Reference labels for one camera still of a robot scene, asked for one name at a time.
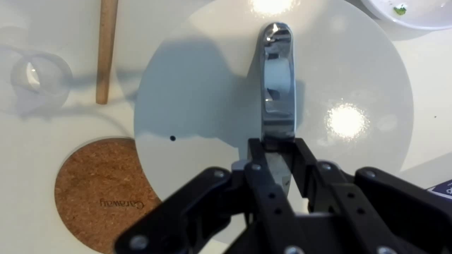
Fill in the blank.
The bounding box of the purple tissue box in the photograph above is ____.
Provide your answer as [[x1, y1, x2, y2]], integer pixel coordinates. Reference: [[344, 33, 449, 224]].
[[432, 180, 452, 196]]

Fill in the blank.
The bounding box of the white ceramic bowl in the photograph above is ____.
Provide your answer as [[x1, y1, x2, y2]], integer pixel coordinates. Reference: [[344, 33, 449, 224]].
[[361, 0, 452, 31]]

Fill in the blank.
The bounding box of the clear drinking glass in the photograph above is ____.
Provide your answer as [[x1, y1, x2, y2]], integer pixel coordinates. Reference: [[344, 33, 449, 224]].
[[9, 53, 71, 114]]

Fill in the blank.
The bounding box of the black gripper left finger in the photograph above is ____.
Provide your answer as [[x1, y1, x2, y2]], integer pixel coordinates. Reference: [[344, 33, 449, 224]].
[[247, 138, 273, 189]]

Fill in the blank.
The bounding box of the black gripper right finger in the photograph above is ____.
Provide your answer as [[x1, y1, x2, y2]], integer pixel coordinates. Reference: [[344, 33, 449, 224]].
[[282, 138, 316, 189]]

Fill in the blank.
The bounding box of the round cork coaster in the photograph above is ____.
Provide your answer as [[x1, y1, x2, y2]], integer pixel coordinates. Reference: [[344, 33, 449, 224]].
[[53, 138, 159, 254]]

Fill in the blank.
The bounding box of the red silicone spatula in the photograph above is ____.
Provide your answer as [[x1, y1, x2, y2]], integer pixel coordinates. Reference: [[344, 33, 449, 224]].
[[95, 0, 118, 104]]

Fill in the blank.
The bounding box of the white pot lid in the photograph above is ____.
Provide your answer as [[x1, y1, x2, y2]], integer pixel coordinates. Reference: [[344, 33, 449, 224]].
[[134, 0, 413, 197]]

